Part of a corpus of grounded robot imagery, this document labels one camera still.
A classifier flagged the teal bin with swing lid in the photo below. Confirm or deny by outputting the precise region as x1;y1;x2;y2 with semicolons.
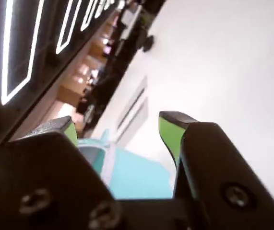
78;129;176;201

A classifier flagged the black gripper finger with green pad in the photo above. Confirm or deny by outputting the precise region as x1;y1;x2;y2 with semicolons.
0;115;123;230
158;111;274;230

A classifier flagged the white rectangular ceiling light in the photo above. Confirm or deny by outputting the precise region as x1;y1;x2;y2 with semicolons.
55;0;80;55
80;0;97;32
0;0;44;106

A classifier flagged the silver desk cable cover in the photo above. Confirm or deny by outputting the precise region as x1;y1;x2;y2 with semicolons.
115;97;150;143
116;76;148;129

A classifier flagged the black round device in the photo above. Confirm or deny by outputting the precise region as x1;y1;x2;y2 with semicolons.
142;35;155;53

